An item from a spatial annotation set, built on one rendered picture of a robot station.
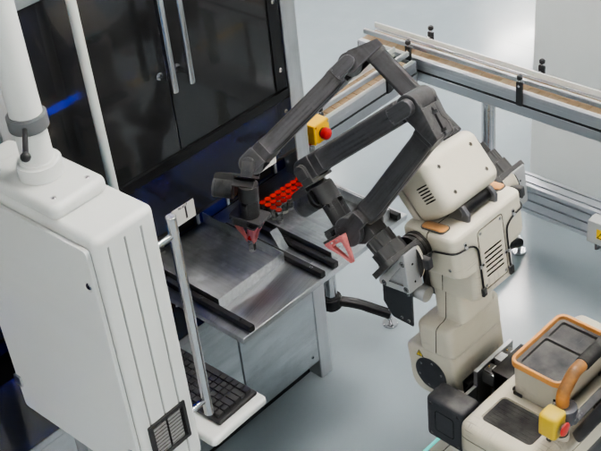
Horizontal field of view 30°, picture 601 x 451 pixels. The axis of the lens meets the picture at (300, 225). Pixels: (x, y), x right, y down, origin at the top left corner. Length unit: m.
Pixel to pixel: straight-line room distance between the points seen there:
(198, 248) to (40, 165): 1.02
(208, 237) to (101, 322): 1.02
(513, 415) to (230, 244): 1.01
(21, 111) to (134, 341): 0.55
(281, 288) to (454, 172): 0.69
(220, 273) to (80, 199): 0.93
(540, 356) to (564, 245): 1.89
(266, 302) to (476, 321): 0.58
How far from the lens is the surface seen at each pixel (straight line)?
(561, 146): 4.72
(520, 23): 6.44
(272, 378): 3.89
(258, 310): 3.08
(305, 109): 3.04
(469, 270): 2.76
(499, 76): 3.98
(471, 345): 3.03
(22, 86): 2.33
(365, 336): 4.28
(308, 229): 3.35
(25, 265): 2.56
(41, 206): 2.38
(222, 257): 3.28
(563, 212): 4.05
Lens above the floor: 2.85
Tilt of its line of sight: 36 degrees down
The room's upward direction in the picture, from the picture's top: 7 degrees counter-clockwise
